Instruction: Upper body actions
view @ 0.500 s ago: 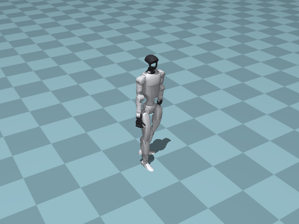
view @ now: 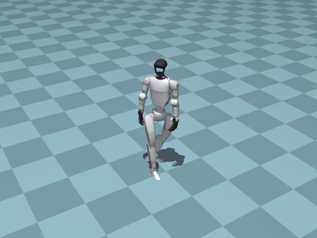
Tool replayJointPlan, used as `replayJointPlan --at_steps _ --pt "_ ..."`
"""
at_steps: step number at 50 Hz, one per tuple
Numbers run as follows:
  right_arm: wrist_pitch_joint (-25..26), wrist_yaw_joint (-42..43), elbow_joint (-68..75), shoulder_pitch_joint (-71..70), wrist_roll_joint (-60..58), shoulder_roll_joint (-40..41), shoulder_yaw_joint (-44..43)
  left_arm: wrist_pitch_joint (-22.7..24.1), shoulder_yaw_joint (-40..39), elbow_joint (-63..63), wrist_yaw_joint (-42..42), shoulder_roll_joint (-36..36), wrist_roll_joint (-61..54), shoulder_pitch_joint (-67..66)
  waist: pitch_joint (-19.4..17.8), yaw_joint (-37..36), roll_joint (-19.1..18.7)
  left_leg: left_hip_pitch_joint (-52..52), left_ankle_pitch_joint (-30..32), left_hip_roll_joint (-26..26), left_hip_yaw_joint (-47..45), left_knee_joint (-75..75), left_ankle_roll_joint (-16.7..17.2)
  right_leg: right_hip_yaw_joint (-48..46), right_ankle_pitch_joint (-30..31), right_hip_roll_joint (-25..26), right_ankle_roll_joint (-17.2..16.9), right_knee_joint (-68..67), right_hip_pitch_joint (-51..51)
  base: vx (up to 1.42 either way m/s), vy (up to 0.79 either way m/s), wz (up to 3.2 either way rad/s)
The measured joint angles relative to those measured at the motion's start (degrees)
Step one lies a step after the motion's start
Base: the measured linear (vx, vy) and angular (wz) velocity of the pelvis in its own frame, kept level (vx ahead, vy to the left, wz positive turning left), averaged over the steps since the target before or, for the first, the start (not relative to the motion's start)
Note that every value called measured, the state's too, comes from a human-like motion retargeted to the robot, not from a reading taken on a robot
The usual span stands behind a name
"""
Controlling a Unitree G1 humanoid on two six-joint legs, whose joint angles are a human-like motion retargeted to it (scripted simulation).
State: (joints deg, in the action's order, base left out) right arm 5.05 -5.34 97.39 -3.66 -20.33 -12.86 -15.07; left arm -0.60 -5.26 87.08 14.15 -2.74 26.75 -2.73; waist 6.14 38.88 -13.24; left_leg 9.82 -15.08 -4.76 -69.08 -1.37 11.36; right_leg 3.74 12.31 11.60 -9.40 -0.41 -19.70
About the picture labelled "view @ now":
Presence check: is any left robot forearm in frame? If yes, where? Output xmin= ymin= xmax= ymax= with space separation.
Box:
xmin=172 ymin=100 xmax=179 ymax=122

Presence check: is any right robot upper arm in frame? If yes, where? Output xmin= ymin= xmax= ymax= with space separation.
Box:
xmin=139 ymin=76 xmax=152 ymax=101

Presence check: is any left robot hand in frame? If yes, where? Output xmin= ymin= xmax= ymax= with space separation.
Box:
xmin=168 ymin=118 xmax=178 ymax=131

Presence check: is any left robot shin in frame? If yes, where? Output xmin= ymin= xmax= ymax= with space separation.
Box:
xmin=155 ymin=142 xmax=164 ymax=154

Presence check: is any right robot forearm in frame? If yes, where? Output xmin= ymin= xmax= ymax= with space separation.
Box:
xmin=138 ymin=99 xmax=146 ymax=113

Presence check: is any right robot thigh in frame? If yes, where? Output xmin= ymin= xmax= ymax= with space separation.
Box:
xmin=143 ymin=113 xmax=156 ymax=149

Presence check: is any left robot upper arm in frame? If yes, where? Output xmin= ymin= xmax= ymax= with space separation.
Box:
xmin=169 ymin=80 xmax=179 ymax=106

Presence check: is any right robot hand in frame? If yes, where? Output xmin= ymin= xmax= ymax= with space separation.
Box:
xmin=138 ymin=111 xmax=144 ymax=125

